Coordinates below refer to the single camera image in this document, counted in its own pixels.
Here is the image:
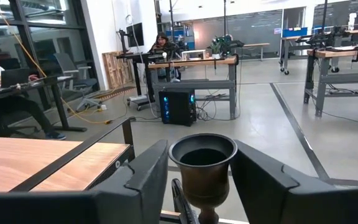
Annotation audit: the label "black computer monitor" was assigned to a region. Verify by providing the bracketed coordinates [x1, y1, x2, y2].
[126, 22, 145, 48]

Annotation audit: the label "grey office chair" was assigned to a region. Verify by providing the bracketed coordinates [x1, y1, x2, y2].
[53, 52, 103, 113]

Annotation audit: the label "black computer tower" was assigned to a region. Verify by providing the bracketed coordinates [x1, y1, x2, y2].
[158, 88, 198, 127]

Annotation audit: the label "blue storage bin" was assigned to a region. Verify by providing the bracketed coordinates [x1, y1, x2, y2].
[282, 27, 309, 38]

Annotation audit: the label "yellow hanging cable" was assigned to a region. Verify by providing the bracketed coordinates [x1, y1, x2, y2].
[0, 0, 113, 125]

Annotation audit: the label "tangled black floor cables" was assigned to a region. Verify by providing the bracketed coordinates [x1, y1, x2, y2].
[196, 92, 231, 122]

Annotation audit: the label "black office desk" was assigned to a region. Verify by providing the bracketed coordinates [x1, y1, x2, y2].
[0, 74, 88, 133]

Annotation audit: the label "wooden pallet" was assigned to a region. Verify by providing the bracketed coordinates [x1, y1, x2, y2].
[102, 51, 135, 90]

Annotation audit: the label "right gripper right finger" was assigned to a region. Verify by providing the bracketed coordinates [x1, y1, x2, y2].
[229, 139, 358, 224]

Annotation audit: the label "small plant white pot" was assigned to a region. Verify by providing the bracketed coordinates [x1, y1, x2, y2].
[208, 39, 224, 60]

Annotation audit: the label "wooden workbench grey frame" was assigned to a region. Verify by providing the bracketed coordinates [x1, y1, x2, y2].
[278, 28, 358, 75]
[147, 55, 241, 121]
[303, 43, 358, 118]

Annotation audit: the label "tall black candlestick holder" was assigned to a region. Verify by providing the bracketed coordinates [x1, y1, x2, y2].
[168, 133, 239, 224]

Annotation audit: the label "black robot arms on workbench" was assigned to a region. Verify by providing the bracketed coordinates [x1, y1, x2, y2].
[295, 26, 358, 52]

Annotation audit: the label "wooden shelf riser black frame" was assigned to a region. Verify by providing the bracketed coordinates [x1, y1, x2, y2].
[0, 116, 136, 193]

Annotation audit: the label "black laptop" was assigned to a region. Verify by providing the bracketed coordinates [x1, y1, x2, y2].
[0, 67, 32, 88]

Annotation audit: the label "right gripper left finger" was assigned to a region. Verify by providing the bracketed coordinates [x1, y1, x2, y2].
[0, 139, 170, 224]

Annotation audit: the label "white box frame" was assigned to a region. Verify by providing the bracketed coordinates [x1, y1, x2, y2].
[181, 49, 207, 61]

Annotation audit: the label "black standing desk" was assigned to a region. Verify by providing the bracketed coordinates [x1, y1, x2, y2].
[116, 29, 164, 111]

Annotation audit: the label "wooden bench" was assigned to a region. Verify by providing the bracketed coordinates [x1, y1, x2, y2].
[242, 42, 271, 62]

